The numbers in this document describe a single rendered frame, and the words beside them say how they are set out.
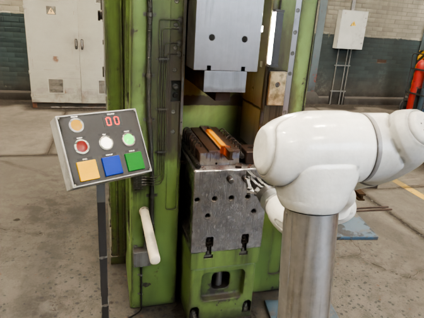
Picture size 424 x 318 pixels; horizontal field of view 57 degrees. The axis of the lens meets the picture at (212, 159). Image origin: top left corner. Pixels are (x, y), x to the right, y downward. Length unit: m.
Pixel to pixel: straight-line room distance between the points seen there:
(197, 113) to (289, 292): 1.64
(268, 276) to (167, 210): 0.81
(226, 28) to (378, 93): 8.11
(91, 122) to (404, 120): 1.18
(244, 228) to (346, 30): 7.15
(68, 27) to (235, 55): 5.38
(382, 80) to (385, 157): 8.98
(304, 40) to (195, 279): 1.34
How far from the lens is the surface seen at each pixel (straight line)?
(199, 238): 1.97
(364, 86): 9.45
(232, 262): 2.11
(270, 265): 2.49
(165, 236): 2.16
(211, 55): 1.75
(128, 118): 1.68
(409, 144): 0.74
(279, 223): 1.23
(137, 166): 1.63
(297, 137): 0.66
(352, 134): 0.70
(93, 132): 1.60
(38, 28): 7.04
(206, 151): 1.87
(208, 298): 2.24
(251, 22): 1.80
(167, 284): 2.34
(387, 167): 0.75
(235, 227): 1.99
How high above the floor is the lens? 1.57
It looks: 20 degrees down
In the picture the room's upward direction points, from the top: 4 degrees clockwise
